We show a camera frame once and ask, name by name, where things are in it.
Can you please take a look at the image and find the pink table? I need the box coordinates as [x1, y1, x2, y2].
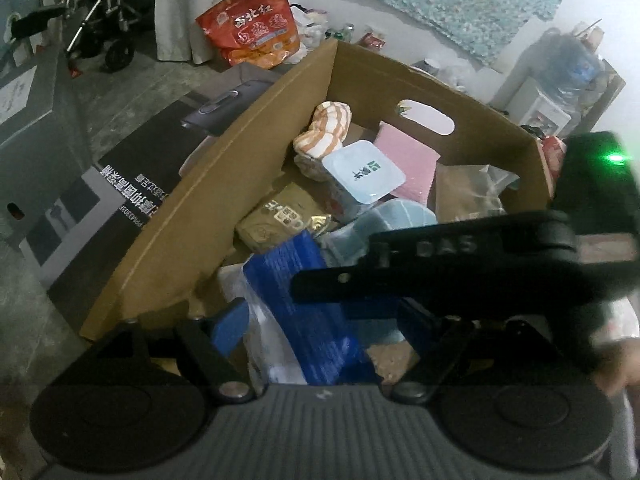
[400, 104, 455, 135]

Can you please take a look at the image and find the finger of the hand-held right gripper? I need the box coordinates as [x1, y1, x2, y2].
[291, 209, 582, 322]

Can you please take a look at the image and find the gold tissue pack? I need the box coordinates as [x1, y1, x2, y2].
[235, 182, 336, 256]

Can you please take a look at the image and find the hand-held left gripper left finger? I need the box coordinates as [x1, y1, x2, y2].
[100, 297, 256, 406]

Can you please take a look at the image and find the red and pink packet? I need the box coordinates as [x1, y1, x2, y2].
[542, 135, 568, 181]

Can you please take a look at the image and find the grey labelled cardboard box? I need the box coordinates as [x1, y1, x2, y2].
[0, 52, 81, 221]

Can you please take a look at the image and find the orange striped towel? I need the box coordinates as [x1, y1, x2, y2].
[292, 101, 353, 181]

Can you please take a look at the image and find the blue and white tissue pack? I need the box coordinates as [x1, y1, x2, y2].
[217, 232, 382, 387]

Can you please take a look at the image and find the clear plastic bag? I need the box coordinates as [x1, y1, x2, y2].
[435, 162, 521, 223]

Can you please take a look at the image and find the white water dispenser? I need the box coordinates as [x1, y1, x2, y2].
[505, 80, 573, 136]

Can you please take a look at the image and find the white plastic bag with items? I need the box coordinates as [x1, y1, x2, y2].
[290, 5, 326, 51]

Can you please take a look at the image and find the large orange-red printed bag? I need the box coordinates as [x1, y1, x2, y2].
[195, 0, 307, 68]

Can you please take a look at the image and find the person's right hand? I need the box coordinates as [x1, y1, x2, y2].
[595, 350, 640, 397]

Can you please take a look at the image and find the crumpled white plastic bag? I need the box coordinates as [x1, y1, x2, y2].
[440, 57, 481, 88]

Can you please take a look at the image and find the floral wall cloth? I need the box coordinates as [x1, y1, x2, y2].
[302, 0, 583, 66]

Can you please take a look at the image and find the grey printed appliance box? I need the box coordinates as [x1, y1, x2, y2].
[20, 62, 283, 306]

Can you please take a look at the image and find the black wheelchair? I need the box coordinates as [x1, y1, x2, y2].
[10, 0, 156, 73]

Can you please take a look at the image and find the white lidded cup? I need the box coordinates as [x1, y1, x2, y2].
[321, 141, 407, 223]

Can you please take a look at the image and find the blue water bottle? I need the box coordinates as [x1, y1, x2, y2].
[537, 30, 603, 106]

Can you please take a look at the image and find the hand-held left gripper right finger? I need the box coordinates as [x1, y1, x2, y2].
[391, 302, 543, 406]

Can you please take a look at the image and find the brown cardboard box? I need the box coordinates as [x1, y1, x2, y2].
[79, 39, 556, 343]

